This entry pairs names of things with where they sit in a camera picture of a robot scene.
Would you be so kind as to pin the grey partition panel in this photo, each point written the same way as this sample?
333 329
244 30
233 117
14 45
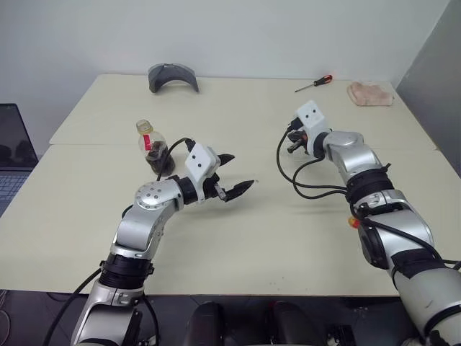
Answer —
439 90

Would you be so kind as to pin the dark grey laptop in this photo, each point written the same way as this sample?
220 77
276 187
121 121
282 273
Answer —
14 137

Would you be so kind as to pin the grey baseball cap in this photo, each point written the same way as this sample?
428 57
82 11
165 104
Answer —
158 77

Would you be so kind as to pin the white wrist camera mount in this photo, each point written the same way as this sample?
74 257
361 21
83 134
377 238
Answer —
200 160
311 117

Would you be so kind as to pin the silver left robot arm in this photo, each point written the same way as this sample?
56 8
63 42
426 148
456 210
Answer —
144 230

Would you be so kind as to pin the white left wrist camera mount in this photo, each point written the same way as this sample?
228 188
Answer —
200 160

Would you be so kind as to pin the black and orange screwdriver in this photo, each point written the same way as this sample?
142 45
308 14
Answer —
323 80

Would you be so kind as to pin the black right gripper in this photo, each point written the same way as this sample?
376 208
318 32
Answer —
299 136

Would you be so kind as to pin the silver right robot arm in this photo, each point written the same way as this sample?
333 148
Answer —
360 158

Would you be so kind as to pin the pink cloth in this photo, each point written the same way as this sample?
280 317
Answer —
369 93

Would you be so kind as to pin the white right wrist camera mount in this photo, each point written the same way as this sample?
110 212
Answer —
311 117

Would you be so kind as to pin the plastic bottle with dark liquid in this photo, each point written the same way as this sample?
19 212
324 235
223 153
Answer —
158 163

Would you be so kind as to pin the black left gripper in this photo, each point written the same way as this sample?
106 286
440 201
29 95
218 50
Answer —
210 189

